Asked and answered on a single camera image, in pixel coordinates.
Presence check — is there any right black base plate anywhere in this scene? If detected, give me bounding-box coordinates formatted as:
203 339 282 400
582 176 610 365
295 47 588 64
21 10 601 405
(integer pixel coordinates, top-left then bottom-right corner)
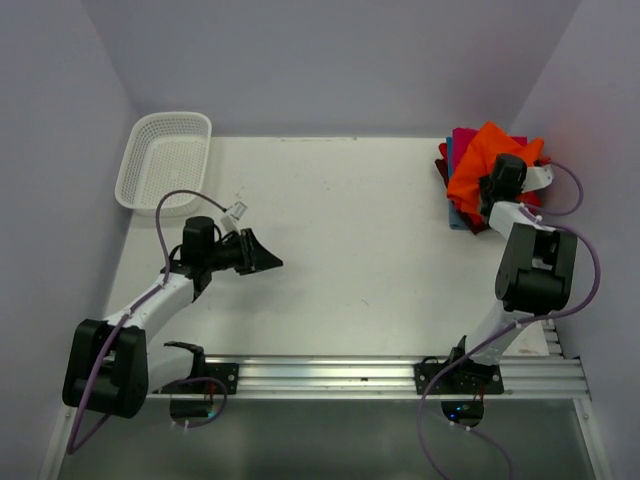
412 362 502 396

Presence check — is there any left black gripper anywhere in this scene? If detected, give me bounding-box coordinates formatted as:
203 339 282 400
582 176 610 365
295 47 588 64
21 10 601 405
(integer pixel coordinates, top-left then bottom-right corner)
204 227 282 275

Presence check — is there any magenta folded t shirt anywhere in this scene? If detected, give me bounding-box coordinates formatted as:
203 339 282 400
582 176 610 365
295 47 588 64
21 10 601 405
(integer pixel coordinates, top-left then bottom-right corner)
451 127 529 166

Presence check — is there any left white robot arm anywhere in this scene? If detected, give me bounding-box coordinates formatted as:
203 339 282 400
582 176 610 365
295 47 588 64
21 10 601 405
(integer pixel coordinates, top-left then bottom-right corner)
62 216 284 418

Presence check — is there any orange t shirt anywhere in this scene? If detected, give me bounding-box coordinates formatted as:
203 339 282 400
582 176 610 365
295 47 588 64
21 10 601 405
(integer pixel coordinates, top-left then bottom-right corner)
447 121 545 215

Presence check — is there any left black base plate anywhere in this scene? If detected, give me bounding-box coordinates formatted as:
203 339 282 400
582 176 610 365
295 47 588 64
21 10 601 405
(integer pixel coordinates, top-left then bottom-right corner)
156 362 239 395

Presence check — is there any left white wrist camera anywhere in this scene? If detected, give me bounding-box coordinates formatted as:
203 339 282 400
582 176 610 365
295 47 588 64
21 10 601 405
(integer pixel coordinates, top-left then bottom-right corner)
220 201 248 233

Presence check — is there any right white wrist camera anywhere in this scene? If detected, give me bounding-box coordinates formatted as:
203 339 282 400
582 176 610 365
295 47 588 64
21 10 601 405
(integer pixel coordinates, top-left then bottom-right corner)
522 164 554 193

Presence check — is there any aluminium mounting rail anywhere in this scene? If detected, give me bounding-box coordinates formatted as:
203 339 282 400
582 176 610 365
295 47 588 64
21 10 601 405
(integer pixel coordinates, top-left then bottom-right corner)
64 353 591 400

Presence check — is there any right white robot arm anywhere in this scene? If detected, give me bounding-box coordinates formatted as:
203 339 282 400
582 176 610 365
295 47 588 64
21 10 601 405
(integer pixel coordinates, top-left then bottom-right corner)
445 153 577 393

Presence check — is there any white plastic basket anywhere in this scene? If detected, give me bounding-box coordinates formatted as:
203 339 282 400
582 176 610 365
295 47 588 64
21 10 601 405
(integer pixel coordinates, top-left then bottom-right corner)
114 111 212 217

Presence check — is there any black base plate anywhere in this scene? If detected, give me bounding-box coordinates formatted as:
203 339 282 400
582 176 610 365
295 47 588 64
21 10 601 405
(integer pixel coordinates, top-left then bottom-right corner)
156 362 239 395
412 362 502 396

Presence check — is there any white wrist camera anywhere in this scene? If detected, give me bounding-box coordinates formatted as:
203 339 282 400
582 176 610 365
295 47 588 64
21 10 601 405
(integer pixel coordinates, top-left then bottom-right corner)
220 201 248 233
522 164 554 193

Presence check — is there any dark red folded t shirt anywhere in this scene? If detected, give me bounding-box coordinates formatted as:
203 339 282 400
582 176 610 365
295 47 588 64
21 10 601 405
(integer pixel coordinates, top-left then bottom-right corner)
434 159 489 235

